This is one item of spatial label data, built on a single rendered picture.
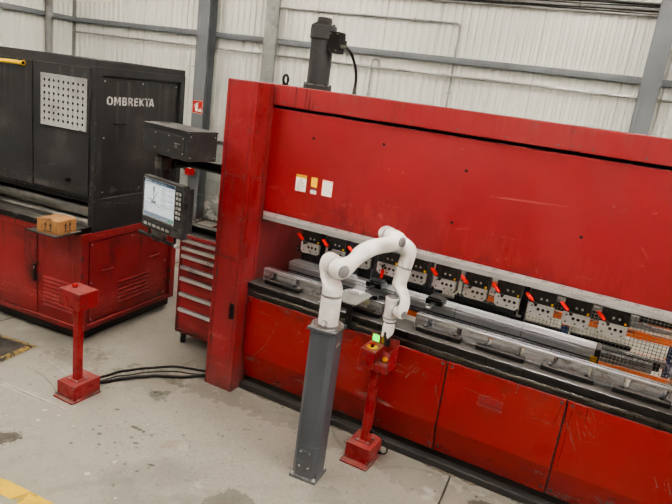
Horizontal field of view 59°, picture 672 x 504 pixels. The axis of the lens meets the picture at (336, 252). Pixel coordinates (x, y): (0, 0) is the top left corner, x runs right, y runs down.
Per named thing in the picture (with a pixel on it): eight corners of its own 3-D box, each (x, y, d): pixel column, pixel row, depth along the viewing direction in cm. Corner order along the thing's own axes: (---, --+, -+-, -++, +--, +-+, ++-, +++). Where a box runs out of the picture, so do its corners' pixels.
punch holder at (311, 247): (300, 251, 428) (302, 229, 424) (306, 249, 435) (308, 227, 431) (318, 256, 422) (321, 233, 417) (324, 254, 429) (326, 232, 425)
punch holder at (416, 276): (403, 279, 394) (407, 256, 390) (407, 277, 401) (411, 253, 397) (424, 285, 388) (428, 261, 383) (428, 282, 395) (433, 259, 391)
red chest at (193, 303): (172, 343, 524) (179, 233, 498) (209, 327, 568) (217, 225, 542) (217, 361, 503) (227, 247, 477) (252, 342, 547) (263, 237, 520)
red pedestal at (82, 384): (52, 395, 421) (53, 284, 399) (82, 382, 442) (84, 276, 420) (72, 405, 412) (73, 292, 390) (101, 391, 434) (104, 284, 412)
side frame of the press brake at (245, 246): (204, 382, 466) (227, 77, 406) (266, 347, 540) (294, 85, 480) (229, 392, 456) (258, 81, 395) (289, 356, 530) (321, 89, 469)
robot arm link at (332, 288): (326, 299, 335) (332, 259, 329) (313, 288, 351) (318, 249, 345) (345, 298, 341) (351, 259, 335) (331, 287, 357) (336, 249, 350)
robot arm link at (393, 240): (325, 276, 343) (338, 286, 330) (319, 258, 338) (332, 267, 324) (397, 240, 358) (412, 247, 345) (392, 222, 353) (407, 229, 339)
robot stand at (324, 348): (314, 485, 363) (335, 334, 337) (288, 475, 369) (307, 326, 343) (326, 470, 379) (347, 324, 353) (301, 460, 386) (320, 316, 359)
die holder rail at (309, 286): (262, 279, 450) (264, 267, 447) (267, 278, 455) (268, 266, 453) (320, 297, 429) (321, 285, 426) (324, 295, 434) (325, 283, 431)
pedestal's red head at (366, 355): (357, 365, 380) (361, 339, 376) (368, 356, 394) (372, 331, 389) (386, 375, 372) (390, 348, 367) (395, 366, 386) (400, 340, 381)
